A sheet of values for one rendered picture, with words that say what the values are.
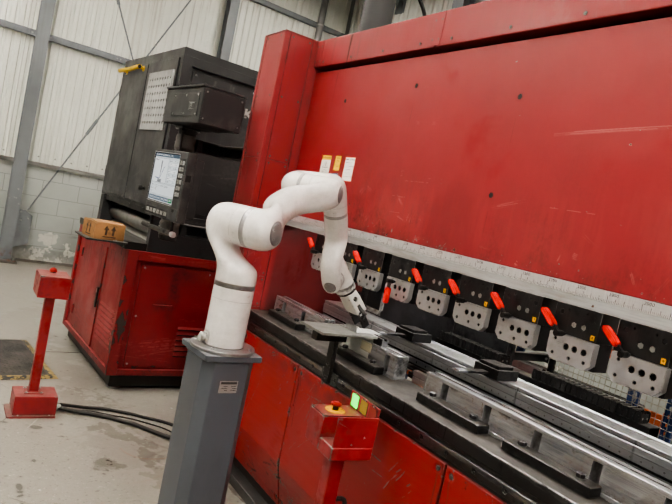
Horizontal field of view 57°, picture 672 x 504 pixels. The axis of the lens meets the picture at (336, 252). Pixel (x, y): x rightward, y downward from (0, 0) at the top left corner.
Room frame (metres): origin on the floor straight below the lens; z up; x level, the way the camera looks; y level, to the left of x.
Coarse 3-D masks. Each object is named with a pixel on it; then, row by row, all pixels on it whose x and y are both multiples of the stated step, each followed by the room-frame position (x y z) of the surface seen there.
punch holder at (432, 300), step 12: (432, 276) 2.24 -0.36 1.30; (444, 276) 2.19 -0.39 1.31; (456, 276) 2.18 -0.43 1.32; (432, 288) 2.23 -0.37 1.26; (444, 288) 2.18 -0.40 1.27; (420, 300) 2.27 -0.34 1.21; (432, 300) 2.22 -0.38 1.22; (444, 300) 2.16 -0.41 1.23; (432, 312) 2.20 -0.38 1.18; (444, 312) 2.17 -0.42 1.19
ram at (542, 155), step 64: (384, 64) 2.74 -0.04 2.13; (448, 64) 2.38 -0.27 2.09; (512, 64) 2.11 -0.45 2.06; (576, 64) 1.89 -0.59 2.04; (640, 64) 1.72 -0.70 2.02; (320, 128) 3.11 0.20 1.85; (384, 128) 2.66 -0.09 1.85; (448, 128) 2.32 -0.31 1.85; (512, 128) 2.06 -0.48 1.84; (576, 128) 1.85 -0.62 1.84; (640, 128) 1.68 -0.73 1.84; (384, 192) 2.58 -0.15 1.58; (448, 192) 2.26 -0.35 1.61; (512, 192) 2.01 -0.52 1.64; (576, 192) 1.81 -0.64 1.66; (640, 192) 1.64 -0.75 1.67; (512, 256) 1.96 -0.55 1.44; (576, 256) 1.76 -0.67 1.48; (640, 256) 1.61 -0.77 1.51; (640, 320) 1.57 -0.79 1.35
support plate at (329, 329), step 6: (306, 324) 2.45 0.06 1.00; (312, 324) 2.46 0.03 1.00; (318, 324) 2.48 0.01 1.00; (324, 324) 2.51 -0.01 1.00; (330, 324) 2.54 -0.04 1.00; (336, 324) 2.57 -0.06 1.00; (342, 324) 2.60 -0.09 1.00; (318, 330) 2.37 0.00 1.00; (324, 330) 2.38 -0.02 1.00; (330, 330) 2.41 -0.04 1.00; (336, 330) 2.44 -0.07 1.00; (342, 330) 2.46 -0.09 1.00; (348, 330) 2.49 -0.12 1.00; (342, 336) 2.39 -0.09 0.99; (348, 336) 2.40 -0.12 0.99; (354, 336) 2.42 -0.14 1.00; (360, 336) 2.43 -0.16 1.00; (366, 336) 2.45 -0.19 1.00; (372, 336) 2.47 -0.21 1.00
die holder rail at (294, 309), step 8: (280, 296) 3.20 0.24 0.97; (280, 304) 3.17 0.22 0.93; (288, 304) 3.10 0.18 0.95; (296, 304) 3.06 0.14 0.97; (288, 312) 3.09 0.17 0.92; (296, 312) 3.02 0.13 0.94; (304, 312) 2.99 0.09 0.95; (312, 312) 2.92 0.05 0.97; (304, 320) 2.95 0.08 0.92; (312, 320) 2.89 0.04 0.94; (320, 320) 2.84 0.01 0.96; (328, 320) 2.81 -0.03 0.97
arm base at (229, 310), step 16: (224, 288) 1.74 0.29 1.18; (224, 304) 1.74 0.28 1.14; (240, 304) 1.75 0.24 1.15; (208, 320) 1.77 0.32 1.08; (224, 320) 1.74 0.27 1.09; (240, 320) 1.76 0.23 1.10; (208, 336) 1.75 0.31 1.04; (224, 336) 1.74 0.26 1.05; (240, 336) 1.77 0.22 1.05; (208, 352) 1.71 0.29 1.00; (224, 352) 1.71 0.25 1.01; (240, 352) 1.75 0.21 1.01
